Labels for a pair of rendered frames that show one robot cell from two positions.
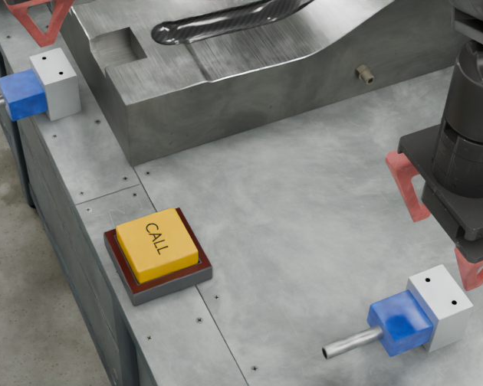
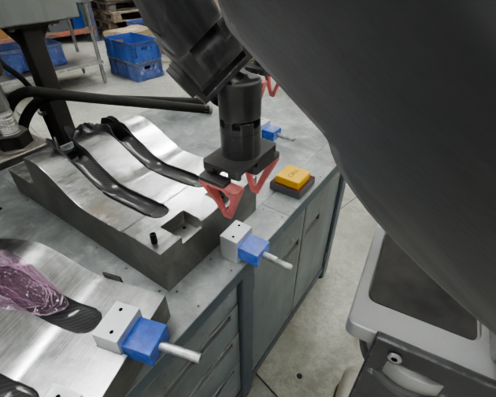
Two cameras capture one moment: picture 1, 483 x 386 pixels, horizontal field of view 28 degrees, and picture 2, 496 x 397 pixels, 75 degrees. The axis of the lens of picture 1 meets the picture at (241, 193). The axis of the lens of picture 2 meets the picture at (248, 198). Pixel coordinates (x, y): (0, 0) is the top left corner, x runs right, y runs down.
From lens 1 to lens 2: 1.15 m
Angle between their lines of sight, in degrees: 78
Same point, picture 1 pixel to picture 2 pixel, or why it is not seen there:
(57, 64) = (234, 229)
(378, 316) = (276, 131)
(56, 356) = not seen: outside the picture
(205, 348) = (310, 166)
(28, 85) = (251, 241)
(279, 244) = not seen: hidden behind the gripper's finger
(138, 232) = (295, 177)
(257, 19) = (164, 170)
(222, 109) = not seen: hidden behind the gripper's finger
